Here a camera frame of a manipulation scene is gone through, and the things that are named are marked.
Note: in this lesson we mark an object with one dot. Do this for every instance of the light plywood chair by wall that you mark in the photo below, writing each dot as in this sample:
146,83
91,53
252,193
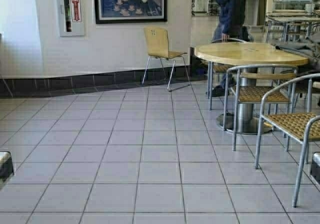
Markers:
157,42

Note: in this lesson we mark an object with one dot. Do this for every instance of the background cafe tables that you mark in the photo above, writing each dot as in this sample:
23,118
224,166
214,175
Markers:
291,26

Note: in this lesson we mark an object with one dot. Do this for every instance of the metal wicker armchair middle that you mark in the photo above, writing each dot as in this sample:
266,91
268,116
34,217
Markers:
241,80

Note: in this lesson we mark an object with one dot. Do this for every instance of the person in dark jacket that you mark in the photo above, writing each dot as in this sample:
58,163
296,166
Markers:
231,19

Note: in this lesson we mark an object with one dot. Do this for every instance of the round wooden cafe table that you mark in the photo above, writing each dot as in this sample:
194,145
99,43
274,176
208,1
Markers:
238,54

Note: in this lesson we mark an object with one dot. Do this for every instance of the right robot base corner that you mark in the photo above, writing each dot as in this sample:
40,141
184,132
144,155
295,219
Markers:
315,167

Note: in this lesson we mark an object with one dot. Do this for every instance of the white fire extinguisher cabinet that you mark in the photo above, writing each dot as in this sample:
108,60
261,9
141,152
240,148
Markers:
70,18

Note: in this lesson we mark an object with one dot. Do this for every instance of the metal wicker armchair near right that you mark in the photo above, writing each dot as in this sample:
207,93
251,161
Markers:
302,127

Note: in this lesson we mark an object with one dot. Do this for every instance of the framed blue poster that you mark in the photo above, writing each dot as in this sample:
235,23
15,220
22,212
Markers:
130,11

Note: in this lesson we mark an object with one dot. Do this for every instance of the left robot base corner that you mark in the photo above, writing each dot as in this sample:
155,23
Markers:
6,167

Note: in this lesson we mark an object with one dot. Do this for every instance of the metal wicker armchair behind table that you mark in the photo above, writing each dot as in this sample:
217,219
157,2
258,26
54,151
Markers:
217,69

